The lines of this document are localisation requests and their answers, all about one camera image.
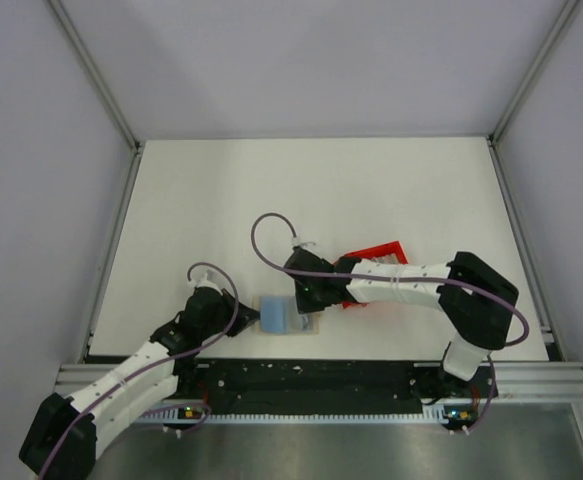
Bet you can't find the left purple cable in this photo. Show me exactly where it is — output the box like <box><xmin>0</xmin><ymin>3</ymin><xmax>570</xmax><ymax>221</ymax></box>
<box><xmin>38</xmin><ymin>262</ymin><xmax>240</xmax><ymax>480</ymax></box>

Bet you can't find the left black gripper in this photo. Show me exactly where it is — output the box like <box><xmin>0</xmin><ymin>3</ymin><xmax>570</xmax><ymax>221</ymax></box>
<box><xmin>199</xmin><ymin>288</ymin><xmax>262</xmax><ymax>340</ymax></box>

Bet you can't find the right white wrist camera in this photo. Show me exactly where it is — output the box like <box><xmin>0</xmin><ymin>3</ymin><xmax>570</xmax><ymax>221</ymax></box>
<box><xmin>291</xmin><ymin>236</ymin><xmax>317</xmax><ymax>250</ymax></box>

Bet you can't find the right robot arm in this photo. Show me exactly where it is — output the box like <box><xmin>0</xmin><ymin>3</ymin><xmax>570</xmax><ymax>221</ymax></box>
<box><xmin>283</xmin><ymin>247</ymin><xmax>519</xmax><ymax>396</ymax></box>

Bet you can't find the red plastic card tray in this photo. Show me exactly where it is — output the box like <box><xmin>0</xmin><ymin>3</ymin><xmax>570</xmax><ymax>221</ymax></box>
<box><xmin>340</xmin><ymin>240</ymin><xmax>410</xmax><ymax>311</ymax></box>

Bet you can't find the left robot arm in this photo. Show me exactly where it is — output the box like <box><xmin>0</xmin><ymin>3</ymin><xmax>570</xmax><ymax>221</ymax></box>
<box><xmin>18</xmin><ymin>286</ymin><xmax>260</xmax><ymax>479</ymax></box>

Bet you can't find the purple cable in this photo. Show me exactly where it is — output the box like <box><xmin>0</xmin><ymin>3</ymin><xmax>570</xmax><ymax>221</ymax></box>
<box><xmin>38</xmin><ymin>262</ymin><xmax>240</xmax><ymax>480</ymax></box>
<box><xmin>250</xmin><ymin>213</ymin><xmax>532</xmax><ymax>347</ymax></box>

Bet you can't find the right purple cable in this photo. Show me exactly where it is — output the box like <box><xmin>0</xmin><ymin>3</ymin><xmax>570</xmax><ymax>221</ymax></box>
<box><xmin>250</xmin><ymin>213</ymin><xmax>532</xmax><ymax>347</ymax></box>

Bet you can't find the stack of upright cards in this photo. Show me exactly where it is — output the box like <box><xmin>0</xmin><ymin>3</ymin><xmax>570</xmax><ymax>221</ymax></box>
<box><xmin>376</xmin><ymin>254</ymin><xmax>400</xmax><ymax>264</ymax></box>

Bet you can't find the white slotted cable duct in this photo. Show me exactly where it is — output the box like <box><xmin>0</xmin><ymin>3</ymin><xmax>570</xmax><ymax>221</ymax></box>
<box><xmin>136</xmin><ymin>404</ymin><xmax>474</xmax><ymax>428</ymax></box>

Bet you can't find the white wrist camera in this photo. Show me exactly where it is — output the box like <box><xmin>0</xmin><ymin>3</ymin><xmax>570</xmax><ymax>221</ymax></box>
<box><xmin>188</xmin><ymin>271</ymin><xmax>222</xmax><ymax>296</ymax></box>
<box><xmin>291</xmin><ymin>236</ymin><xmax>317</xmax><ymax>250</ymax></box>

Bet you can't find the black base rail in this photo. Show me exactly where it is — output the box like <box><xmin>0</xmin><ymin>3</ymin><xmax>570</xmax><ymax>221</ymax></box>
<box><xmin>172</xmin><ymin>358</ymin><xmax>493</xmax><ymax>414</ymax></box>

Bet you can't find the grey credit card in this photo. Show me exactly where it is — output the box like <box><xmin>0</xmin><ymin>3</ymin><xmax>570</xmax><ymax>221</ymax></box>
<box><xmin>284</xmin><ymin>297</ymin><xmax>317</xmax><ymax>334</ymax></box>

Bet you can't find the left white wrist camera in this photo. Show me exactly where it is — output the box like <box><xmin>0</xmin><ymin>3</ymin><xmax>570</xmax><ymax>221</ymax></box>
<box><xmin>188</xmin><ymin>271</ymin><xmax>222</xmax><ymax>296</ymax></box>

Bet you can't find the beige card holder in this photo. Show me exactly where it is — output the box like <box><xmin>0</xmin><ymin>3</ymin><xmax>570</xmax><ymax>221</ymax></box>
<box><xmin>257</xmin><ymin>295</ymin><xmax>318</xmax><ymax>336</ymax></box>

